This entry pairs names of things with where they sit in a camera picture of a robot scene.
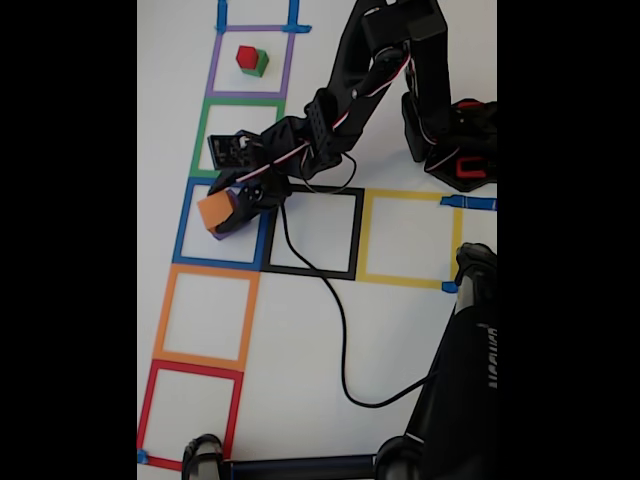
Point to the purple block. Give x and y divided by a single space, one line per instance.
222 236

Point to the orange block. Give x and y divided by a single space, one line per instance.
215 210

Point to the green block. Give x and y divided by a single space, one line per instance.
260 65

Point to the small red cube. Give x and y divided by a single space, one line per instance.
246 56

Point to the blue tape strip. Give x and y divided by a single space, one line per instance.
294 12
222 12
475 203
300 28

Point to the small blue tape piece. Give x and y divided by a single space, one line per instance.
142 456
449 287

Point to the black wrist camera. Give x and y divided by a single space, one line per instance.
232 150

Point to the black square frame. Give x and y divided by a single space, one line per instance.
315 189

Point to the green square frame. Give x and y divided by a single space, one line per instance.
200 135

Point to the orange square frame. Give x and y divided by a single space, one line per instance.
210 271

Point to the blue square frame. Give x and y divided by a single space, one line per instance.
181 240

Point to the purple square frame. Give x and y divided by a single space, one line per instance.
247 95

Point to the yellow square frame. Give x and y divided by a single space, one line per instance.
405 195

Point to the red square frame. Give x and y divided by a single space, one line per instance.
195 371

